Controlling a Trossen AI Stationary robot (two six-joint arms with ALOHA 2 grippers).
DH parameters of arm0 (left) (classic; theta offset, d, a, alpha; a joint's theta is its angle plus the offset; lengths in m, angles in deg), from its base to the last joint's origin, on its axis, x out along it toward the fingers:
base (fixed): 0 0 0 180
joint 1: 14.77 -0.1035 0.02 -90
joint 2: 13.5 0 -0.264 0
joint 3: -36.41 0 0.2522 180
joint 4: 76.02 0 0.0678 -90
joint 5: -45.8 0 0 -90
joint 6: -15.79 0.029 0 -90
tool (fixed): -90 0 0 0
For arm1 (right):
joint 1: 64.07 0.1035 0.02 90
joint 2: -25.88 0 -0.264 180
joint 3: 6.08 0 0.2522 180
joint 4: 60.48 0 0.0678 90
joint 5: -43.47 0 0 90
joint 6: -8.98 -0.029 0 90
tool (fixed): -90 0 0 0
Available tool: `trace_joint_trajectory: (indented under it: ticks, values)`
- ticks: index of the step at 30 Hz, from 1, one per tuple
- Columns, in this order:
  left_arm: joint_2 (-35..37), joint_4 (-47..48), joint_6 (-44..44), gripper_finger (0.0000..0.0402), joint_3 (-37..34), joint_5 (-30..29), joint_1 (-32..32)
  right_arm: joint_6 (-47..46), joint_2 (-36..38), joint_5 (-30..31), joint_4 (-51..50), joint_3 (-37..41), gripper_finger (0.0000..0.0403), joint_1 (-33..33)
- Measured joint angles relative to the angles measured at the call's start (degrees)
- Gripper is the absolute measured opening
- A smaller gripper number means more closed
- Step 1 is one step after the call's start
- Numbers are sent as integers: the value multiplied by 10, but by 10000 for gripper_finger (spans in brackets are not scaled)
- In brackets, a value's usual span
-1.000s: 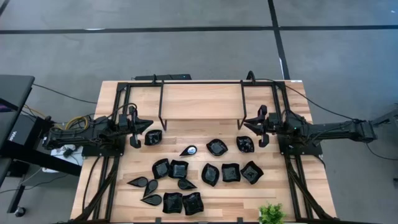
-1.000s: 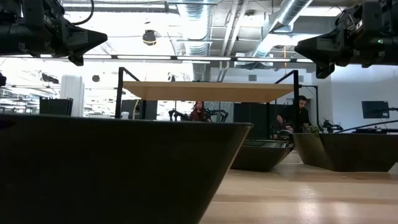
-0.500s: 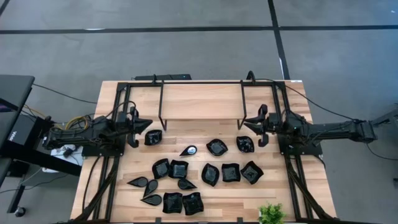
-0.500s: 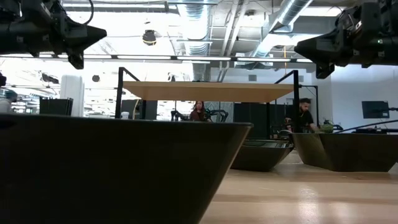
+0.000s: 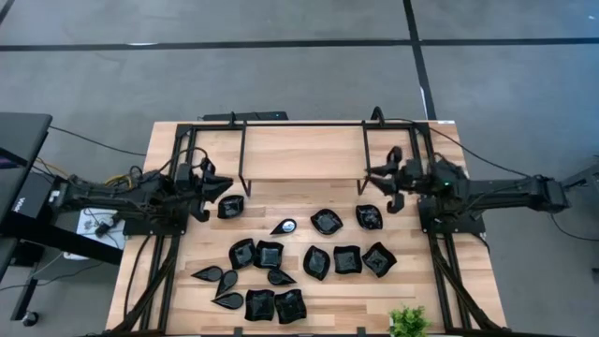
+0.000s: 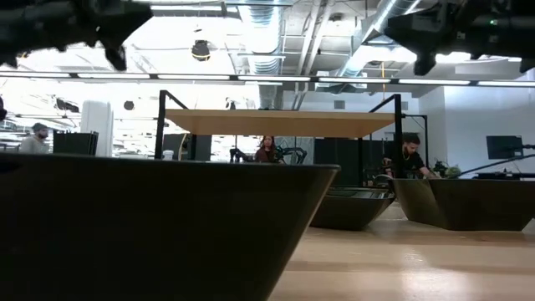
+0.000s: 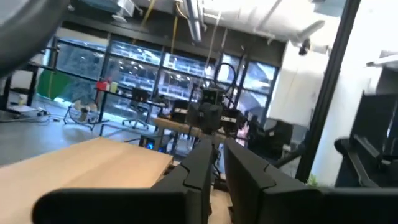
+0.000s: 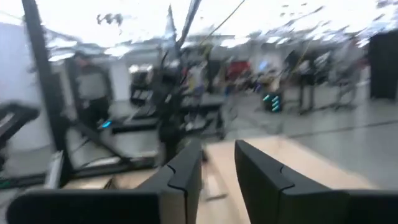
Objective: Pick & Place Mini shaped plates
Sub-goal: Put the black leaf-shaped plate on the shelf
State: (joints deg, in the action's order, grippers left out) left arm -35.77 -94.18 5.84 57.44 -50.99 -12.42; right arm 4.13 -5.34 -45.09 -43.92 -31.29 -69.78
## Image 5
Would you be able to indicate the black power strip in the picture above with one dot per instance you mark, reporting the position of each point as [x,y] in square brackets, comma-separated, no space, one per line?
[248,116]

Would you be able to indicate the black table edge bracket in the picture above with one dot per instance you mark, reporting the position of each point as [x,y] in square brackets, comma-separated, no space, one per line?
[360,332]
[238,332]

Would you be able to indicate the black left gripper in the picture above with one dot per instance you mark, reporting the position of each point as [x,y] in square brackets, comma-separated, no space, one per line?
[199,187]

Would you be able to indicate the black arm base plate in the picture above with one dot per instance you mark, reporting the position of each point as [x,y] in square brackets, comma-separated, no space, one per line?
[140,229]
[472,228]

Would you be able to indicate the wooden riser shelf black legs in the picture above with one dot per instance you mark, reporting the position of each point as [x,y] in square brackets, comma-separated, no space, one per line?
[304,159]

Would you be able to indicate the black leaf-shaped mini plate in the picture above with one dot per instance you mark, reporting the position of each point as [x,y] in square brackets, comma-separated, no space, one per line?
[242,253]
[369,217]
[317,262]
[230,206]
[326,221]

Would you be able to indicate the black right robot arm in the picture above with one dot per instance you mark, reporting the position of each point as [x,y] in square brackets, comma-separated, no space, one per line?
[505,192]

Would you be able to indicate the black teardrop mini plate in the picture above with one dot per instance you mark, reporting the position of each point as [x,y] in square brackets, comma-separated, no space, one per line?
[279,277]
[209,273]
[286,227]
[228,281]
[230,300]

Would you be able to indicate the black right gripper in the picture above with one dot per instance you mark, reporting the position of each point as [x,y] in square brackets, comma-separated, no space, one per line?
[412,180]

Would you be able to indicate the green plant white pot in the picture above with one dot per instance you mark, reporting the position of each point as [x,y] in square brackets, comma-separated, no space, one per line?
[409,320]

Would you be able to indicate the black device at left edge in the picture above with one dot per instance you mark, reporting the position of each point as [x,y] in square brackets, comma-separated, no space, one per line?
[23,133]

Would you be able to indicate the black computer case white lettering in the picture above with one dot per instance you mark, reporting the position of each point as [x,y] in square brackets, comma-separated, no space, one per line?
[28,199]

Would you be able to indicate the black desk leg caster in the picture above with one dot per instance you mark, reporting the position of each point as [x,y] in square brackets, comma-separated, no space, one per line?
[29,319]

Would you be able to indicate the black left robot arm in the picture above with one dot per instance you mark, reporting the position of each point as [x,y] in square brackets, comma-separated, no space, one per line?
[117,194]

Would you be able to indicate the black desk foot beam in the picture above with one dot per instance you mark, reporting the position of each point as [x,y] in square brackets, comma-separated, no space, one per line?
[56,238]

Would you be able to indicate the grey metal stand leg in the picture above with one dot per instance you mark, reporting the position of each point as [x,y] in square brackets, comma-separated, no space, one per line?
[585,178]

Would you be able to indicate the black square mini plate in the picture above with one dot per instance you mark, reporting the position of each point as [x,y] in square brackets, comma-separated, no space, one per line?
[347,259]
[268,254]
[290,306]
[379,259]
[259,304]

